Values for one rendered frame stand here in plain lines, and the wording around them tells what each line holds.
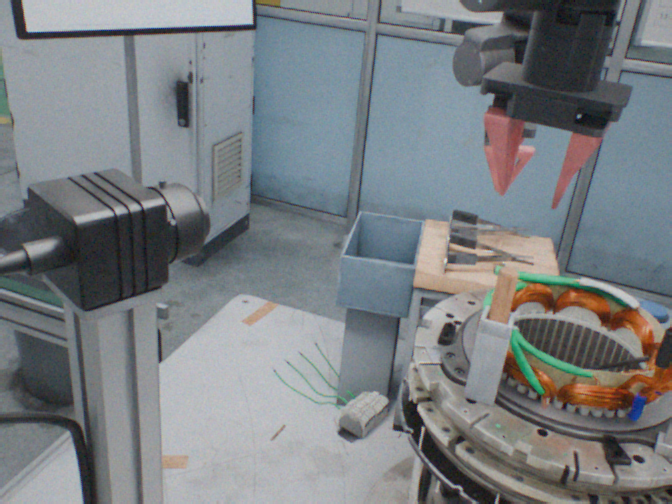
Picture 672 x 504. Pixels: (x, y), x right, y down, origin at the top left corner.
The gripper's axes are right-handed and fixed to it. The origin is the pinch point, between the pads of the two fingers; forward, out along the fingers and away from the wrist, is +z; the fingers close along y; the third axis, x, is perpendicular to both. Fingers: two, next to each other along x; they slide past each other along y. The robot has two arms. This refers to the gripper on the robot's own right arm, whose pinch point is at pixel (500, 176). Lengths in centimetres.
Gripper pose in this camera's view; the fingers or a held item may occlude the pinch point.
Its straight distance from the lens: 104.5
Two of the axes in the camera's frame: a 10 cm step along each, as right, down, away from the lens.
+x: 9.8, 1.3, -1.5
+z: -0.5, 8.8, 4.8
